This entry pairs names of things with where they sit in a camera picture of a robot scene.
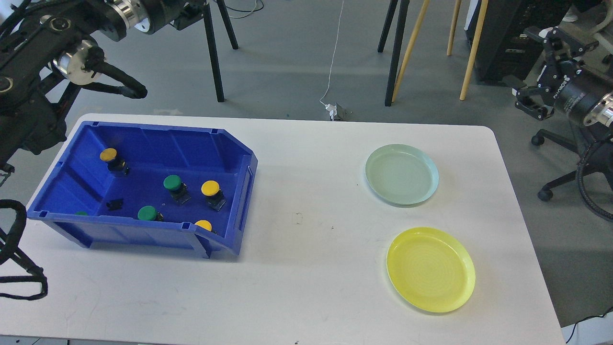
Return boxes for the black tripod right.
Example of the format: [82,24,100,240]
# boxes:
[377,0,410,107]

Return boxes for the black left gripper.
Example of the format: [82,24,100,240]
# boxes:
[103,0,210,35]

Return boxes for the black computer tower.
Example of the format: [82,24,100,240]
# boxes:
[474,0,572,85]

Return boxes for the black tripod left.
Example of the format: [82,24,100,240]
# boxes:
[201,0,239,103]

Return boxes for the blue plastic storage bin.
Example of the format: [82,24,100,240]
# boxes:
[27,121,258,258]

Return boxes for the white power adapter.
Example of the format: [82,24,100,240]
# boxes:
[324,103,352,122]

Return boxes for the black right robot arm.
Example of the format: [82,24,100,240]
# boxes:
[504,26,613,221]

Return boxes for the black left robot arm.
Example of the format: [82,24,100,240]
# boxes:
[0,0,210,183]

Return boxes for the yellow button front edge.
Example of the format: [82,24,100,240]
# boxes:
[194,219,217,234]

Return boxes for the green button front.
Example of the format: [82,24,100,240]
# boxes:
[136,205,164,221]

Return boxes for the light green plate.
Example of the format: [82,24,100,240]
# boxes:
[365,144,440,207]

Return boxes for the black office chair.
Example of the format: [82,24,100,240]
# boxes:
[531,126,613,202]

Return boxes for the yellow push button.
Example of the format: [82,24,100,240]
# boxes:
[201,180,227,212]

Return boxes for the wooden easel legs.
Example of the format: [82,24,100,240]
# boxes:
[392,0,489,103]

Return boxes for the small black part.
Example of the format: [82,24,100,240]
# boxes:
[106,198,124,211]

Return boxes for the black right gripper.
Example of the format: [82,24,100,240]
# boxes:
[513,26,613,127]

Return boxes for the white cable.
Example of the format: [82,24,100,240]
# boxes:
[319,0,345,107]

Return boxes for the yellow button back left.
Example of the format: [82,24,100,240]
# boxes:
[99,147,129,176]

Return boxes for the black tripod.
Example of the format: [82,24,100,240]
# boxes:
[377,0,410,107]
[201,0,239,103]

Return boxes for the black floor cables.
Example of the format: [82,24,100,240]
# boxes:
[223,0,265,20]

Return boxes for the green push button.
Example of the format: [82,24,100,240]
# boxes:
[163,174,191,205]

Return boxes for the yellow plate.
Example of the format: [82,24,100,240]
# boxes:
[386,227,477,313]

